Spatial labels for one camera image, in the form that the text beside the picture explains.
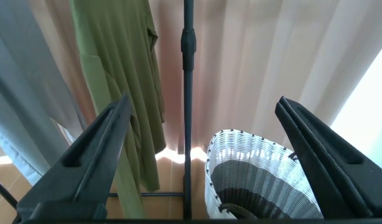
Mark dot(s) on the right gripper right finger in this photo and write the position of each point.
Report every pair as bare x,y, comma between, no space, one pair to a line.
343,186

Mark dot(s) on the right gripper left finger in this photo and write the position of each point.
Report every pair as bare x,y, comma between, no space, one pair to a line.
54,193

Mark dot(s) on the pale grey shorts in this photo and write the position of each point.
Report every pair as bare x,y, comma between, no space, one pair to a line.
23,93

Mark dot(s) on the green garment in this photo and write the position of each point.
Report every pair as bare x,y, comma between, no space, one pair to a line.
125,62

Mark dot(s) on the white laundry basket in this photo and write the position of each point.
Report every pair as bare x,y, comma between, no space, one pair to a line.
256,174

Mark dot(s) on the black clothes rack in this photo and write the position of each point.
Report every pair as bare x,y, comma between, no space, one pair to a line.
188,93

